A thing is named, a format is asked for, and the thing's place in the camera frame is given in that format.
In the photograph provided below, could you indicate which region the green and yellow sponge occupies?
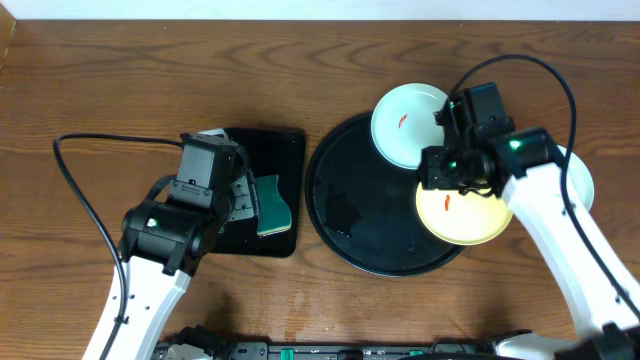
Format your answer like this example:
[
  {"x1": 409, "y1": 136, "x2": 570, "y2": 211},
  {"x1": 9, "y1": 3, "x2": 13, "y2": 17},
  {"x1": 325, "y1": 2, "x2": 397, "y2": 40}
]
[{"x1": 255, "y1": 175, "x2": 292, "y2": 237}]

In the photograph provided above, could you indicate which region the black rectangular tray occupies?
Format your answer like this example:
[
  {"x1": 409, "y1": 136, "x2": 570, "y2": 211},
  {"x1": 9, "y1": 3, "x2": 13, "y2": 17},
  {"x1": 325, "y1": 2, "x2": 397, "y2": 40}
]
[{"x1": 214, "y1": 128, "x2": 306, "y2": 258}]

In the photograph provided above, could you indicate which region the yellow plate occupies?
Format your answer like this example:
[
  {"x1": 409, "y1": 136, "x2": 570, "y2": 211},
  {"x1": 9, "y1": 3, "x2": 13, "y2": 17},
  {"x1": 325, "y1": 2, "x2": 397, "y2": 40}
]
[{"x1": 415, "y1": 184, "x2": 513, "y2": 246}]

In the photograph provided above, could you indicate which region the black round tray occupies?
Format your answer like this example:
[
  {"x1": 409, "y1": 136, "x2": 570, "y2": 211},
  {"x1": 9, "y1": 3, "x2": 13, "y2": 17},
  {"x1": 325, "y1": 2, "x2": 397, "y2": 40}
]
[{"x1": 304, "y1": 112, "x2": 463, "y2": 277}]

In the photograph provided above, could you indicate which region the pale green plate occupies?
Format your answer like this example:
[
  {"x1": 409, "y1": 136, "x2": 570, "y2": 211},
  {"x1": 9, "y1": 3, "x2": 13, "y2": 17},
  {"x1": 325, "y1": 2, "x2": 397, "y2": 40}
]
[{"x1": 568, "y1": 153, "x2": 595, "y2": 211}]

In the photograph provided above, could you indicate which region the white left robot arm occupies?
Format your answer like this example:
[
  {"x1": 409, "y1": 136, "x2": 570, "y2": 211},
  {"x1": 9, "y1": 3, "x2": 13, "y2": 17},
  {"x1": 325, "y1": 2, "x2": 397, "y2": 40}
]
[{"x1": 83, "y1": 175, "x2": 254, "y2": 359}]

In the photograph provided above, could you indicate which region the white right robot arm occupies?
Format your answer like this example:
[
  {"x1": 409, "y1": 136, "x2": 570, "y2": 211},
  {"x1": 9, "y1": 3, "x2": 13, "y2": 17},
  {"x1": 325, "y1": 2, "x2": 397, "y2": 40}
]
[{"x1": 418, "y1": 128, "x2": 639, "y2": 359}]

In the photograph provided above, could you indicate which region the light blue plate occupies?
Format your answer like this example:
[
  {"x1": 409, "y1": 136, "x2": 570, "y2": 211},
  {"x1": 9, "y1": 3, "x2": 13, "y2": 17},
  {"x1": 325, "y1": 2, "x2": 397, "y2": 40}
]
[{"x1": 371, "y1": 83, "x2": 447, "y2": 170}]

